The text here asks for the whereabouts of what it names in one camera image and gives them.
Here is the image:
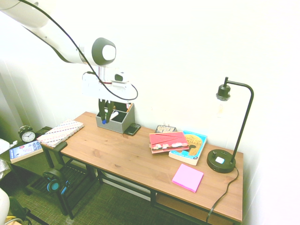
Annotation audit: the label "dark wooden side table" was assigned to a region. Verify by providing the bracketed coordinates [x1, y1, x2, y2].
[0, 126, 100, 220]

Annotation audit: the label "black stand base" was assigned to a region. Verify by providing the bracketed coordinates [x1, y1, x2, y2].
[8, 196, 33, 225]

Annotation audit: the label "wooden desk black frame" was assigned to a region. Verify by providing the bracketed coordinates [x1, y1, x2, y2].
[60, 111, 245, 225]

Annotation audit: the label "grey desk organizer holder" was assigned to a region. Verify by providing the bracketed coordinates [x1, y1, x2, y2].
[95, 102, 136, 135]

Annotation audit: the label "black desk lamp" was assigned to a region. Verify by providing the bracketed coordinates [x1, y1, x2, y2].
[206, 76, 255, 174]

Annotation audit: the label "black alarm clock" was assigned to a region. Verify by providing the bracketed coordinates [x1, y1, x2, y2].
[18, 125, 37, 143]

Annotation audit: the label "striped fabric notebook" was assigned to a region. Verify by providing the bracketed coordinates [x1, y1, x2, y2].
[36, 119, 84, 149]

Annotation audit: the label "clear light bulb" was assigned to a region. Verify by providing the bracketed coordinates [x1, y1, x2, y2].
[216, 98, 227, 118]

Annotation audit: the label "black blue headphones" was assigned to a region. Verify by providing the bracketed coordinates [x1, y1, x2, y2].
[42, 168, 71, 195]

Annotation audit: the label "white crumpled plastic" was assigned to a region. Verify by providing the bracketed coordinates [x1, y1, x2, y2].
[0, 137, 18, 155]

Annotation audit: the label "black phone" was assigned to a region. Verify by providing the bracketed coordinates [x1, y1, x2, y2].
[124, 123, 142, 136]

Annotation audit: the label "black headphone hanger clamp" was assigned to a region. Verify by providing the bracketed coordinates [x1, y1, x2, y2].
[52, 141, 69, 171]

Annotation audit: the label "small patterned box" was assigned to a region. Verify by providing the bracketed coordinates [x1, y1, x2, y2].
[155, 124, 177, 134]

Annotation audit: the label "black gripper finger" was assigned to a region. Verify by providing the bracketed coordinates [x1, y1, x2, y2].
[106, 100, 115, 122]
[98, 98, 107, 121]

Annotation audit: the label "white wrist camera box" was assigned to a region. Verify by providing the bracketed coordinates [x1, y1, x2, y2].
[110, 68, 130, 85]

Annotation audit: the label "white marker blue cap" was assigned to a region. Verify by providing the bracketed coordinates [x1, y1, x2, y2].
[101, 111, 120, 125]

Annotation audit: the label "blue white paperback book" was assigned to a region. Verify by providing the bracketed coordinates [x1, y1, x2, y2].
[9, 140, 44, 164]

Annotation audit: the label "black lamp power cord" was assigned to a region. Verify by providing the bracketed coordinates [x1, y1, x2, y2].
[205, 165, 240, 223]

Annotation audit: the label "blue orange paperback book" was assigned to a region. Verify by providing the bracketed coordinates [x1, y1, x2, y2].
[168, 130, 208, 166]

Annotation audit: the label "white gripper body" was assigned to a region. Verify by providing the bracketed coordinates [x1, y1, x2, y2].
[81, 71, 134, 104]

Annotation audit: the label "red book with sushi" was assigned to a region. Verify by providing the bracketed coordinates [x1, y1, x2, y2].
[149, 131, 190, 155]

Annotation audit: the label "pink sticky note pad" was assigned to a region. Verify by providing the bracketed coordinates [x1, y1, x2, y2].
[171, 163, 204, 194]

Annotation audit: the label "silver bubble wrap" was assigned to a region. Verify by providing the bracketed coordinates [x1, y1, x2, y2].
[0, 158, 11, 180]

